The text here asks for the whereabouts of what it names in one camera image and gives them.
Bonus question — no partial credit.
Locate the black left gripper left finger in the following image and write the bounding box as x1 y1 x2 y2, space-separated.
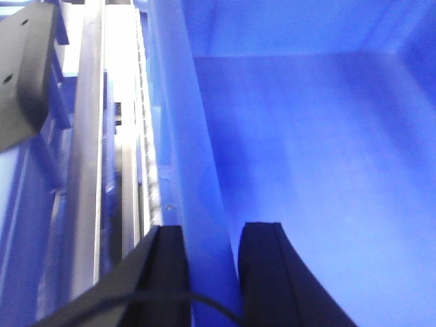
37 225 191 326

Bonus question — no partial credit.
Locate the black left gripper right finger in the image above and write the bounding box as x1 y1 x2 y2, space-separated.
238 222 355 326

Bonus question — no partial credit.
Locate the large light blue bin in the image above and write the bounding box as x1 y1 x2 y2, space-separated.
146 1 435 326

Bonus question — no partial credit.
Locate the white roller track strip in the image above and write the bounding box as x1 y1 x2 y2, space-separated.
134 9 162 231

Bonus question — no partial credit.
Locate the stainless steel shelf rail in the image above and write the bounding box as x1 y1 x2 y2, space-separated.
35 0 153 321

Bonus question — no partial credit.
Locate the grey metal bracket plate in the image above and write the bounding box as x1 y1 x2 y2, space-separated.
1 2 58 152

